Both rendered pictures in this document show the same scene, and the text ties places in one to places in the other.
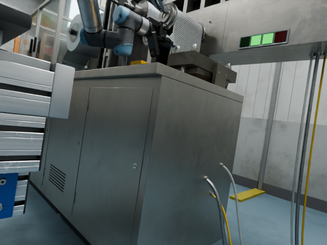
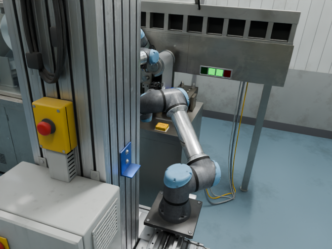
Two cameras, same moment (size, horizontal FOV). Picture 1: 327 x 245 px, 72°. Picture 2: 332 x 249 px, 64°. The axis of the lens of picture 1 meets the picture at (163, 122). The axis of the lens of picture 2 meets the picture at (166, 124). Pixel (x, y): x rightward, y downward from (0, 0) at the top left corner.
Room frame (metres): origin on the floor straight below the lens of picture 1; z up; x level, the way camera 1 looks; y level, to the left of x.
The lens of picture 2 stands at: (-0.50, 0.83, 1.73)
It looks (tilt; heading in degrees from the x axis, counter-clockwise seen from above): 26 degrees down; 333
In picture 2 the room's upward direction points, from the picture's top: 3 degrees clockwise
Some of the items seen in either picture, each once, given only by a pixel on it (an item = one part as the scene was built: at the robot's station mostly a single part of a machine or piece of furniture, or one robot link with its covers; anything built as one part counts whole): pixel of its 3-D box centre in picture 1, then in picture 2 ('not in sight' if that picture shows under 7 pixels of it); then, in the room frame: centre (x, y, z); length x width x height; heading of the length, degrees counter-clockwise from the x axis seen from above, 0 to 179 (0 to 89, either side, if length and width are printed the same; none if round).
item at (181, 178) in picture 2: not in sight; (178, 182); (0.30, 0.34, 0.98); 0.13 x 0.12 x 0.14; 90
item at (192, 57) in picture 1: (204, 69); (182, 96); (1.19, -0.17, 1.00); 0.40 x 0.16 x 0.06; 135
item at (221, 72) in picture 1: (220, 76); (193, 102); (1.14, -0.25, 0.97); 0.10 x 0.03 x 0.11; 135
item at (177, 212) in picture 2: not in sight; (175, 202); (0.30, 0.35, 0.87); 0.15 x 0.15 x 0.10
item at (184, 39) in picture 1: (186, 48); (167, 81); (1.25, -0.06, 1.11); 0.23 x 0.01 x 0.18; 135
